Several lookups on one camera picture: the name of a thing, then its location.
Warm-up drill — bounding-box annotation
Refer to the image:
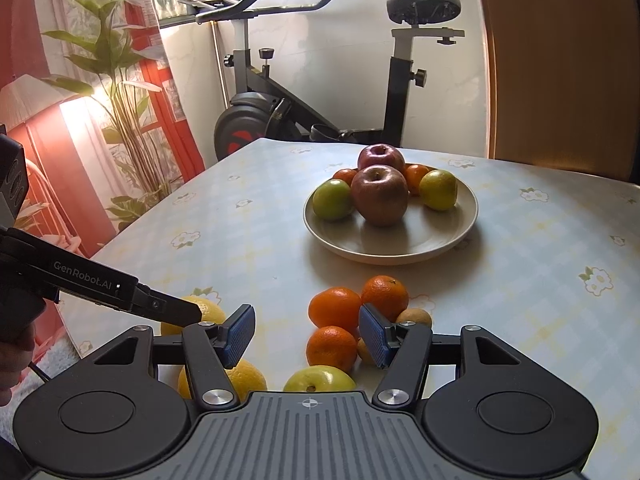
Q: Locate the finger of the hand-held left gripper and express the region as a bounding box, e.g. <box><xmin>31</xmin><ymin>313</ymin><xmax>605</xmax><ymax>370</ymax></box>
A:
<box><xmin>132</xmin><ymin>284</ymin><xmax>203</xmax><ymax>325</ymax></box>

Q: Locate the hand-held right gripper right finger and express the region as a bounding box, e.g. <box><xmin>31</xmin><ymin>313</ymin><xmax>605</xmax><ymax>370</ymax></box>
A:
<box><xmin>358</xmin><ymin>303</ymin><xmax>521</xmax><ymax>409</ymax></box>

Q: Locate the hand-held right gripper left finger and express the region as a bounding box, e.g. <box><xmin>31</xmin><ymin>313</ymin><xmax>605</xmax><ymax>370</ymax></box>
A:
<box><xmin>95</xmin><ymin>304</ymin><xmax>257</xmax><ymax>409</ymax></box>

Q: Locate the yellow lemon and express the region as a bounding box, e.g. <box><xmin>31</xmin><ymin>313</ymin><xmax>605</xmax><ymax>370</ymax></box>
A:
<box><xmin>160</xmin><ymin>295</ymin><xmax>228</xmax><ymax>337</ymax></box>

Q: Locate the round yellow orange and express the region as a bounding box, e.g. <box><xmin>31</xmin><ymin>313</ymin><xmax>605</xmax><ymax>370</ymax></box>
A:
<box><xmin>177</xmin><ymin>357</ymin><xmax>267</xmax><ymax>403</ymax></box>

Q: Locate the green apple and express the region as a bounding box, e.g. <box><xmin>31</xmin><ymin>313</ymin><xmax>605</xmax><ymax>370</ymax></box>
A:
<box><xmin>312</xmin><ymin>178</ymin><xmax>355</xmax><ymax>222</ymax></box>
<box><xmin>283</xmin><ymin>365</ymin><xmax>357</xmax><ymax>393</ymax></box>

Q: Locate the beige plate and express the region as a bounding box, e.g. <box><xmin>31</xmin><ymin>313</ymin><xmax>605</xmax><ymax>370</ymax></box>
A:
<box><xmin>303</xmin><ymin>165</ymin><xmax>479</xmax><ymax>265</ymax></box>

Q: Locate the large red streaked apple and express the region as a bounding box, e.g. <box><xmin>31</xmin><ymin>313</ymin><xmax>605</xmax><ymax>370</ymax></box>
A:
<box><xmin>350</xmin><ymin>165</ymin><xmax>410</xmax><ymax>227</ymax></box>

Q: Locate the greenish yellow citrus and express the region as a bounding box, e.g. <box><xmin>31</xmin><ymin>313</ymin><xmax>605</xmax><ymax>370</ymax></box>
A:
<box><xmin>419</xmin><ymin>169</ymin><xmax>458</xmax><ymax>211</ymax></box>

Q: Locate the person's left hand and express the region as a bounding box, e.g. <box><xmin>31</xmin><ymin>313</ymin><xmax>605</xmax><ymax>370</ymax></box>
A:
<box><xmin>0</xmin><ymin>322</ymin><xmax>37</xmax><ymax>408</ymax></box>

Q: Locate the light fluffy rug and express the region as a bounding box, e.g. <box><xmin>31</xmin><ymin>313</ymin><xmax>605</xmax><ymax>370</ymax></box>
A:
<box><xmin>0</xmin><ymin>332</ymin><xmax>83</xmax><ymax>441</ymax></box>

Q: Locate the orange printed curtain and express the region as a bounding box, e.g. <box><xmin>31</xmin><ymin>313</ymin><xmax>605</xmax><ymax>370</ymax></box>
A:
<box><xmin>0</xmin><ymin>0</ymin><xmax>206</xmax><ymax>356</ymax></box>

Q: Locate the dark red apple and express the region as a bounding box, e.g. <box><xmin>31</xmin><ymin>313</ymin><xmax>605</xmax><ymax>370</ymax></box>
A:
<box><xmin>357</xmin><ymin>144</ymin><xmax>406</xmax><ymax>173</ymax></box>

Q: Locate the black exercise bike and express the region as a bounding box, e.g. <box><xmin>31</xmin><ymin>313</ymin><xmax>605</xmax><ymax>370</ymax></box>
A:
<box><xmin>175</xmin><ymin>0</ymin><xmax>466</xmax><ymax>163</ymax></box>

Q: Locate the wooden chair back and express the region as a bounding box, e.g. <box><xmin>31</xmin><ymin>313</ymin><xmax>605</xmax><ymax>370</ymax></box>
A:
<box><xmin>472</xmin><ymin>0</ymin><xmax>633</xmax><ymax>183</ymax></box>

